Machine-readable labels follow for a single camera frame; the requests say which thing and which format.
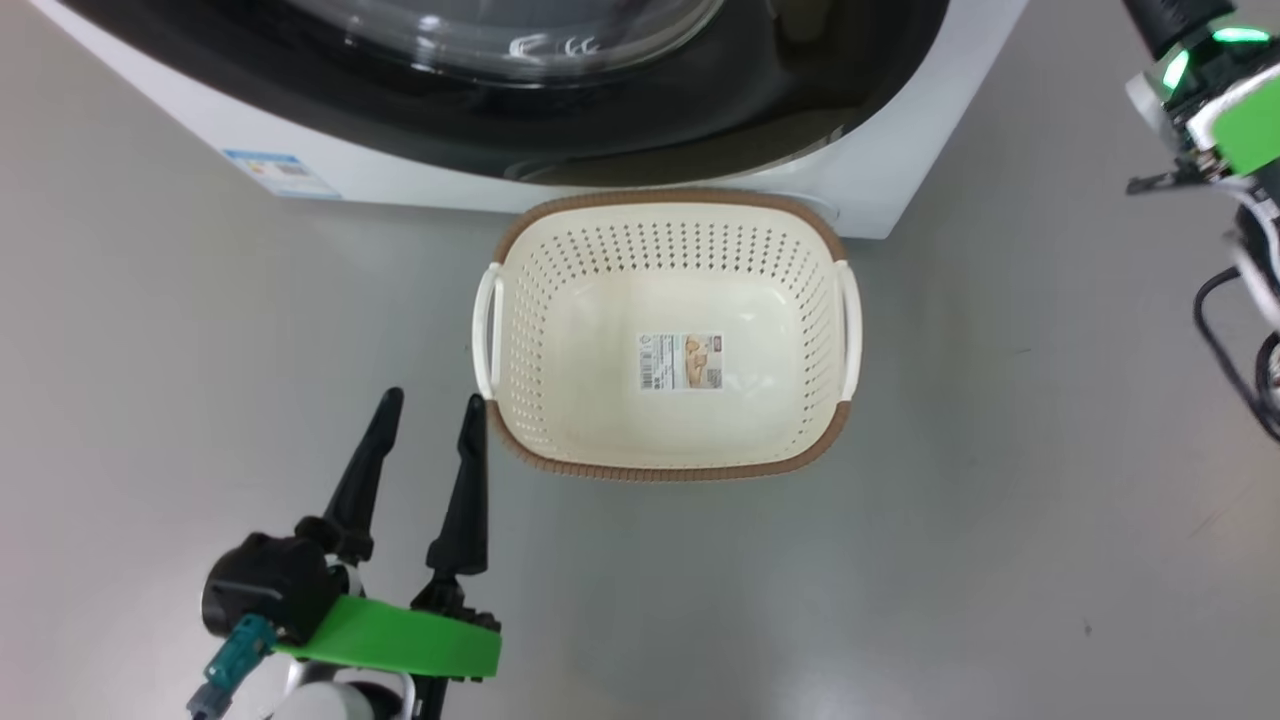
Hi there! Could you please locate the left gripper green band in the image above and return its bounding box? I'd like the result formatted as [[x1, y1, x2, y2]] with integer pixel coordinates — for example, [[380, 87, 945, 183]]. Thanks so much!
[[275, 388, 501, 720]]

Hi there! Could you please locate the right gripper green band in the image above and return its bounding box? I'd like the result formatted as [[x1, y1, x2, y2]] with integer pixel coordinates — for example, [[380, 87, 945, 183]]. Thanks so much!
[[1125, 25, 1280, 196]]

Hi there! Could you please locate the black-rimmed glass washer door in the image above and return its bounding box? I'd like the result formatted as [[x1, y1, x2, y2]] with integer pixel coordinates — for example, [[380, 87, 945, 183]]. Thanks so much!
[[60, 0, 951, 188]]

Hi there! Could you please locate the cream perforated laundry basket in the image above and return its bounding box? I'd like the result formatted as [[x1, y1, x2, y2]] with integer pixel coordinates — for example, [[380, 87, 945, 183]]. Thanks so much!
[[472, 188, 863, 483]]

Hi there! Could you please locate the white front-load washing machine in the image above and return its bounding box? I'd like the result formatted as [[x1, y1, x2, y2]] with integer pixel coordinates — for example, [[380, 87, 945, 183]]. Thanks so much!
[[30, 0, 1031, 241]]

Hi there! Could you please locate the product label sticker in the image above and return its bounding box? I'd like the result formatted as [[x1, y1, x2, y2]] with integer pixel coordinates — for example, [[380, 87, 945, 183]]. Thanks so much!
[[637, 333, 724, 392]]

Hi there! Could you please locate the blue energy label sticker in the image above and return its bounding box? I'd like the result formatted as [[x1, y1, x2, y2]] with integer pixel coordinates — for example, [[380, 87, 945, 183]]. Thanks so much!
[[222, 150, 341, 199]]

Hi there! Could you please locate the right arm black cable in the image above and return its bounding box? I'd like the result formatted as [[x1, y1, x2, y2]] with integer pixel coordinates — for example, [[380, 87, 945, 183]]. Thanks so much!
[[1193, 268, 1280, 443]]

